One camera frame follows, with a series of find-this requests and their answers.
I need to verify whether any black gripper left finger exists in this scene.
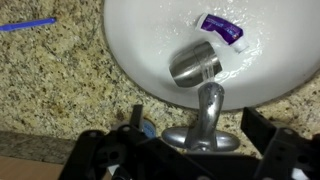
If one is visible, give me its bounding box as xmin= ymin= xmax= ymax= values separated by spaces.
xmin=59 ymin=104 xmax=208 ymax=180

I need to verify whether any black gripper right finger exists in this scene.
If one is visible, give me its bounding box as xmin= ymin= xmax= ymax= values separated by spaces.
xmin=240 ymin=106 xmax=320 ymax=180

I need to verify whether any white oval sink basin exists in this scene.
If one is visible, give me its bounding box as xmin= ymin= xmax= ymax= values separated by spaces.
xmin=103 ymin=0 xmax=320 ymax=112

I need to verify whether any purple toothpaste tube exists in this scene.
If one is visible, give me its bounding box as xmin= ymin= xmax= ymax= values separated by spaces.
xmin=195 ymin=13 xmax=250 ymax=54

